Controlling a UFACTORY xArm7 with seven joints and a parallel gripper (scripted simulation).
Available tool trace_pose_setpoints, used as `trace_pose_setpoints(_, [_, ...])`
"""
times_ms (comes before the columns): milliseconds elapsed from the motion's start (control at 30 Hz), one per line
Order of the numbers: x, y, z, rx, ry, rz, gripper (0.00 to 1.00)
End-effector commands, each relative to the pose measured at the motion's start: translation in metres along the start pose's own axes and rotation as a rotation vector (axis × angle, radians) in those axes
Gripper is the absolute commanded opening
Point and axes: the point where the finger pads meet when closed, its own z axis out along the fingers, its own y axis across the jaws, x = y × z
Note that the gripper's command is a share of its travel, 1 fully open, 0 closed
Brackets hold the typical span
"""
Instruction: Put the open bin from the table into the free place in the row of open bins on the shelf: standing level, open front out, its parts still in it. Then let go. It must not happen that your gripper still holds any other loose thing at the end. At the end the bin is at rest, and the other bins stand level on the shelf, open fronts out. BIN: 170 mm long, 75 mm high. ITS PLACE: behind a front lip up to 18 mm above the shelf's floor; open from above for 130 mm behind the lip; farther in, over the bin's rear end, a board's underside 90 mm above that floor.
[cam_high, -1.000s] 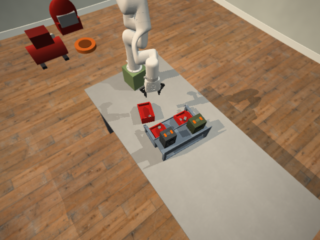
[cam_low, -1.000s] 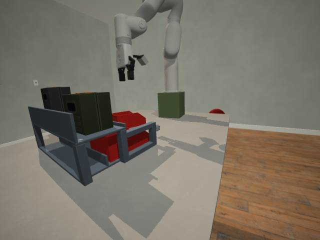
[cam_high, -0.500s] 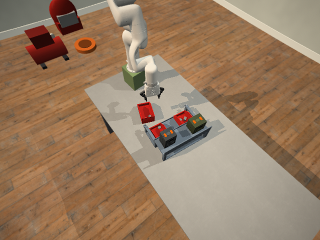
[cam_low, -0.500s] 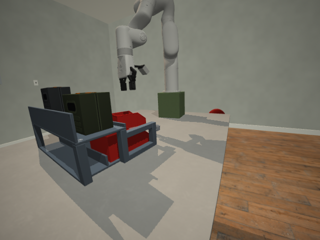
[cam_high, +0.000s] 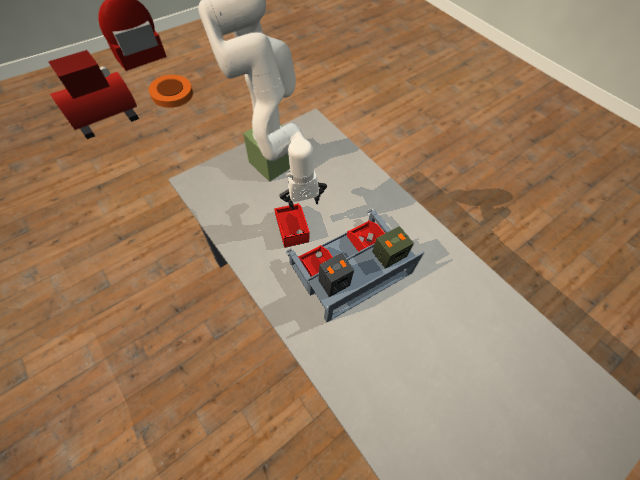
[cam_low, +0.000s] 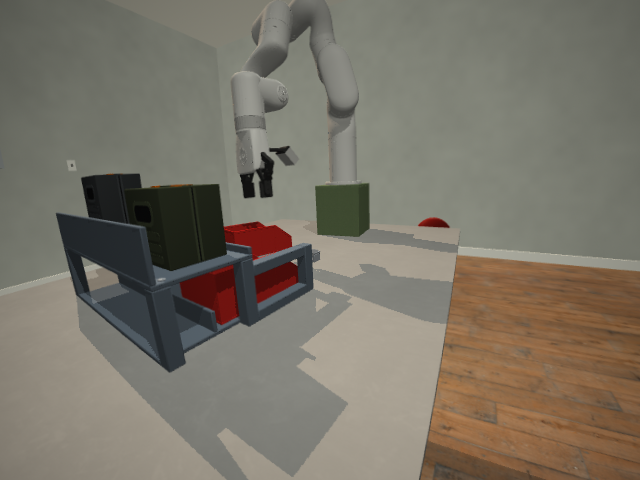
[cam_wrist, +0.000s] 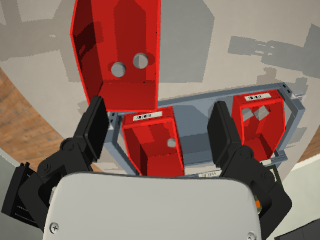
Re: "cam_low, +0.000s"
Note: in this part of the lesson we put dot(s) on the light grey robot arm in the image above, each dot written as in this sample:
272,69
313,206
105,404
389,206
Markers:
251,90

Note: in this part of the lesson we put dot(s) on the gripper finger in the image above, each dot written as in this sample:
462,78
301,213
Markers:
248,185
265,175

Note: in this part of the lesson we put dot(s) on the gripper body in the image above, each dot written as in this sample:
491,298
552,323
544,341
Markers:
250,142

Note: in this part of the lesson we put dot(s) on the grey metal shelf rack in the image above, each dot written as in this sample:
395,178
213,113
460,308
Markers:
124,250

